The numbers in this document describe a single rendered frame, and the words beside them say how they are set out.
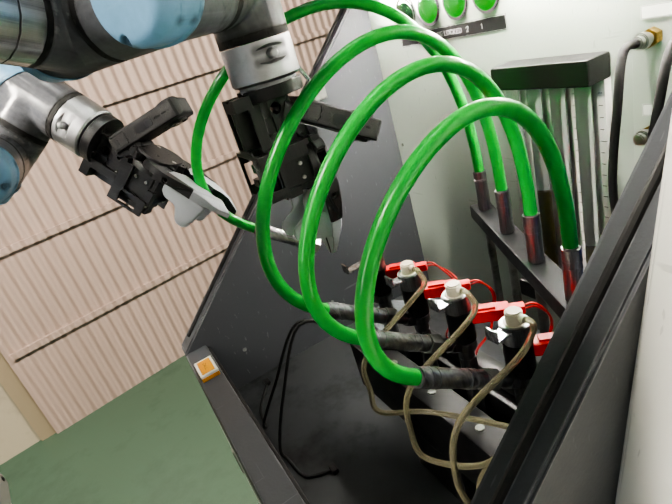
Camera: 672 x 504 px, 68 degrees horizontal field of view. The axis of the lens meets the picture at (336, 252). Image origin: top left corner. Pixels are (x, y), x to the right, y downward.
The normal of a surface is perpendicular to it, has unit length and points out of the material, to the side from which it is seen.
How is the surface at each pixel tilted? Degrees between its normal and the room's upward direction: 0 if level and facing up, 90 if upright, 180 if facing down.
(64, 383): 90
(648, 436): 76
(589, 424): 90
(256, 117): 90
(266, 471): 0
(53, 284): 90
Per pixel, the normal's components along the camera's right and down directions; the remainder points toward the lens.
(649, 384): -0.88, 0.20
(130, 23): -0.39, 0.48
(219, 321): 0.48, 0.25
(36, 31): 0.86, 0.36
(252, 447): -0.27, -0.87
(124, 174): -0.16, 0.24
